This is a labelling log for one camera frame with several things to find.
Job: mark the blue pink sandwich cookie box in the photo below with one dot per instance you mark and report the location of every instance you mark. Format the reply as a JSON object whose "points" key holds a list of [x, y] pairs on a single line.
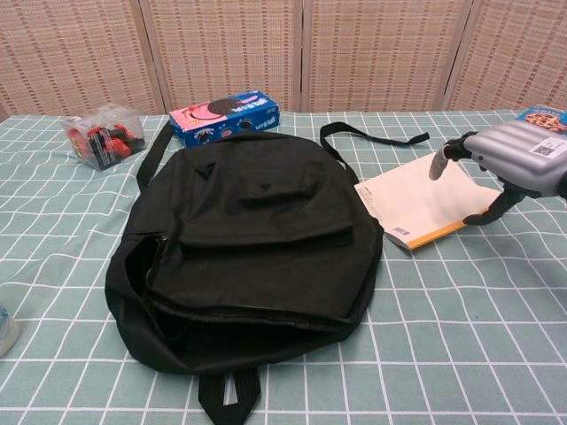
{"points": [[221, 119]]}

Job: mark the clear box of red-black items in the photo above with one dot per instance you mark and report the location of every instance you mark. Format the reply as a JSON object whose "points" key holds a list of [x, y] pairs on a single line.
{"points": [[104, 137]]}

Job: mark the woven bamboo folding screen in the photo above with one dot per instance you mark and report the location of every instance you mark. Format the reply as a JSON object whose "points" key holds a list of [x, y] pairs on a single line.
{"points": [[376, 53]]}

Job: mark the black fabric backpack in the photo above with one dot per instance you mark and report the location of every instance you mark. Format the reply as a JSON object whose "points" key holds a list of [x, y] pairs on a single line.
{"points": [[266, 248]]}

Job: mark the book with yellow spine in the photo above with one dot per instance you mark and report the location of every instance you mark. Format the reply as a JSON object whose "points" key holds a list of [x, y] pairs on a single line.
{"points": [[425, 208]]}

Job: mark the blue chocolate chip cookie box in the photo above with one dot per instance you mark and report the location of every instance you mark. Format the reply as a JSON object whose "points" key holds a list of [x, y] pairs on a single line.
{"points": [[547, 117]]}

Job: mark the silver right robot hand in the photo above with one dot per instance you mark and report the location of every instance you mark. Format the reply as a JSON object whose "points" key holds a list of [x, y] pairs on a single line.
{"points": [[518, 155]]}

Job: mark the green checkered tablecloth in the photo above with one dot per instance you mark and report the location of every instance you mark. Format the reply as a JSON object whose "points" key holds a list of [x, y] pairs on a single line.
{"points": [[443, 332]]}

